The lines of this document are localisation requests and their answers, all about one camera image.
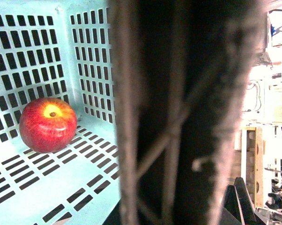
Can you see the red apple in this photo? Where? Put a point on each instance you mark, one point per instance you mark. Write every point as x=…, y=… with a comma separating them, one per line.
x=47, y=125

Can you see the turquoise plastic basket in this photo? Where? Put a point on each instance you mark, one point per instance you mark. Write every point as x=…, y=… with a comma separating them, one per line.
x=59, y=49

